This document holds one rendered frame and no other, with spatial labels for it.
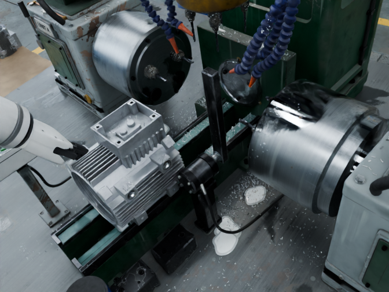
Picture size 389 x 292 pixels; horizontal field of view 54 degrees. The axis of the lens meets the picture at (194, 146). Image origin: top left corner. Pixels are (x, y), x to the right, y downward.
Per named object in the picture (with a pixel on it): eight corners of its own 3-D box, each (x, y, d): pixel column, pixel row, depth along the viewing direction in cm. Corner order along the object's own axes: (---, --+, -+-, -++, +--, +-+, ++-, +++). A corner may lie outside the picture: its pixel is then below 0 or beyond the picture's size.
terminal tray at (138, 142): (139, 120, 93) (131, 97, 88) (168, 138, 87) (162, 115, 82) (99, 149, 88) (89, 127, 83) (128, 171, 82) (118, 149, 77)
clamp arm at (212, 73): (221, 152, 93) (209, 64, 74) (230, 157, 91) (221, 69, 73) (211, 160, 91) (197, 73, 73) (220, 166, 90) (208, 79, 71)
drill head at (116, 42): (136, 49, 145) (118, -16, 127) (206, 84, 125) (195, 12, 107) (82, 83, 135) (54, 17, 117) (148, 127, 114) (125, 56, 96)
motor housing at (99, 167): (142, 154, 106) (124, 102, 93) (191, 188, 96) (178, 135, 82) (84, 201, 98) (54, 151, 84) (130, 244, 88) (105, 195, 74)
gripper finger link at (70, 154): (36, 142, 73) (41, 138, 79) (72, 163, 75) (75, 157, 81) (39, 137, 73) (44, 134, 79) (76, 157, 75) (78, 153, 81)
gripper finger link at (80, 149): (57, 152, 80) (80, 160, 86) (65, 159, 79) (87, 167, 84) (65, 139, 80) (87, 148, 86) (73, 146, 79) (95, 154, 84)
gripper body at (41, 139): (-9, 131, 74) (37, 148, 83) (14, 156, 68) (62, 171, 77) (11, 98, 74) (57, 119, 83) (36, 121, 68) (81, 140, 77)
